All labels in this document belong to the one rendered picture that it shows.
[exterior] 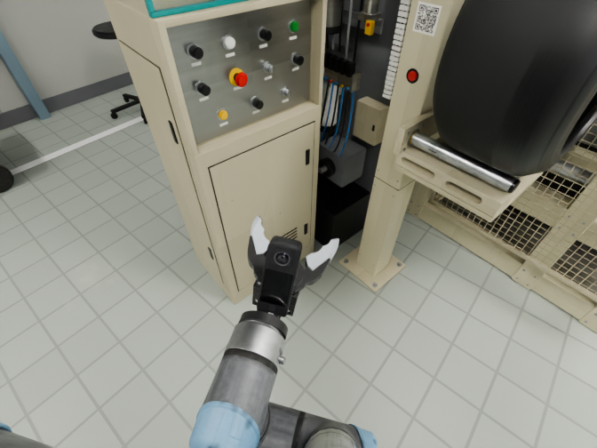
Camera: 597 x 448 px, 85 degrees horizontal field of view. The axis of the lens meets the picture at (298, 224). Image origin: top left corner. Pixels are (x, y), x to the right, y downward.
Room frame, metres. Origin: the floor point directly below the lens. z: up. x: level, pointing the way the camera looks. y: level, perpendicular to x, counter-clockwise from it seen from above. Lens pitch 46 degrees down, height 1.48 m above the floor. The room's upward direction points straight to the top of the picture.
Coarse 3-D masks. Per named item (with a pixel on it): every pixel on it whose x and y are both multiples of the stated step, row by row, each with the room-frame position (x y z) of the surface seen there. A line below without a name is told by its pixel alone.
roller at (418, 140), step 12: (420, 132) 0.96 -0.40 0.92; (420, 144) 0.92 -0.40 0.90; (432, 144) 0.90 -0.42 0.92; (444, 144) 0.89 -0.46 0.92; (444, 156) 0.85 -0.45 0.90; (456, 156) 0.83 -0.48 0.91; (468, 156) 0.82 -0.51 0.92; (468, 168) 0.79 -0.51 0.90; (480, 168) 0.77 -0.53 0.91; (492, 168) 0.76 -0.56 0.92; (492, 180) 0.73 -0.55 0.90; (504, 180) 0.71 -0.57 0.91; (516, 180) 0.70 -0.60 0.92
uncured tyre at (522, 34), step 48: (480, 0) 0.79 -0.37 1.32; (528, 0) 0.72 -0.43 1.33; (576, 0) 0.67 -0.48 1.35; (480, 48) 0.73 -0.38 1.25; (528, 48) 0.67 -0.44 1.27; (576, 48) 0.62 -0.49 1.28; (480, 96) 0.70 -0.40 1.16; (528, 96) 0.63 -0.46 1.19; (576, 96) 0.60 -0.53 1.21; (480, 144) 0.70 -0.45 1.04; (528, 144) 0.62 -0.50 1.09
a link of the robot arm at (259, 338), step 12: (240, 324) 0.21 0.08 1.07; (252, 324) 0.20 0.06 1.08; (264, 324) 0.20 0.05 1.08; (240, 336) 0.19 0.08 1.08; (252, 336) 0.19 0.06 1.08; (264, 336) 0.19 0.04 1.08; (276, 336) 0.19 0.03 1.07; (228, 348) 0.17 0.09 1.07; (240, 348) 0.17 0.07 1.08; (252, 348) 0.17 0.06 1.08; (264, 348) 0.17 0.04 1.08; (276, 348) 0.18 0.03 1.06; (276, 360) 0.16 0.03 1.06
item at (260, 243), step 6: (258, 216) 0.41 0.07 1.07; (252, 222) 0.40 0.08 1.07; (258, 222) 0.39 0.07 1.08; (252, 228) 0.38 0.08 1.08; (258, 228) 0.38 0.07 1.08; (252, 234) 0.36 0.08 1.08; (258, 234) 0.37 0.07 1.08; (258, 240) 0.35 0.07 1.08; (264, 240) 0.35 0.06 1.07; (258, 246) 0.34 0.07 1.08; (264, 246) 0.34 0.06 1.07; (258, 252) 0.33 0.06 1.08; (264, 252) 0.33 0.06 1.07
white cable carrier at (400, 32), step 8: (408, 0) 1.14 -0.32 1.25; (400, 8) 1.15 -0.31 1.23; (408, 8) 1.13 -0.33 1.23; (408, 16) 1.14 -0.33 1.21; (400, 24) 1.15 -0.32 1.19; (400, 32) 1.14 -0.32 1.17; (400, 40) 1.14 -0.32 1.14; (392, 48) 1.16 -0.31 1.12; (400, 48) 1.13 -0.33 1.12; (392, 56) 1.15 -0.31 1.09; (392, 64) 1.15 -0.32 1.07; (392, 72) 1.14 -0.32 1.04; (392, 80) 1.14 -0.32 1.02; (392, 88) 1.13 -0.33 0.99; (384, 96) 1.15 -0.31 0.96
